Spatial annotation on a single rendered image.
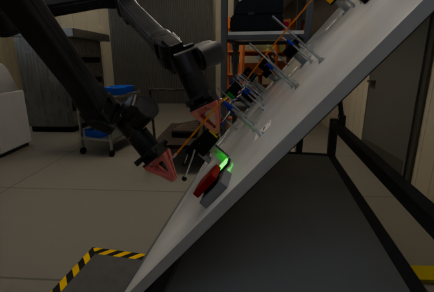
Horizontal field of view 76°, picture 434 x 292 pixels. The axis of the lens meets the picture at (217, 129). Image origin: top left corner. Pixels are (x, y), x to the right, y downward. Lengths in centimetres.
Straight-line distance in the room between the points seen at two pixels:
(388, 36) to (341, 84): 7
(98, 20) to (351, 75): 922
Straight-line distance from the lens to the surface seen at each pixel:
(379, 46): 40
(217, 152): 68
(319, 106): 39
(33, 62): 596
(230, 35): 163
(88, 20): 961
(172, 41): 71
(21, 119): 509
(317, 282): 78
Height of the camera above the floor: 130
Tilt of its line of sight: 14 degrees down
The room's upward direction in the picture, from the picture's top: straight up
